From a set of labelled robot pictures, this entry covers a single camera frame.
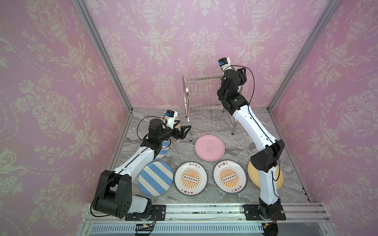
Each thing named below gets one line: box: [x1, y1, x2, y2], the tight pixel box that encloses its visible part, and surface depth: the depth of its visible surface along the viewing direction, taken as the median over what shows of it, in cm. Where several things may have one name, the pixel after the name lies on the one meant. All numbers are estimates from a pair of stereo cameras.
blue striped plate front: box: [138, 160, 174, 197], surface depth 87 cm
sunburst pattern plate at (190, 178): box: [173, 160, 209, 197], surface depth 87 cm
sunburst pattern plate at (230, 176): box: [212, 159, 248, 194], surface depth 87 cm
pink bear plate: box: [194, 134, 226, 162], surface depth 99 cm
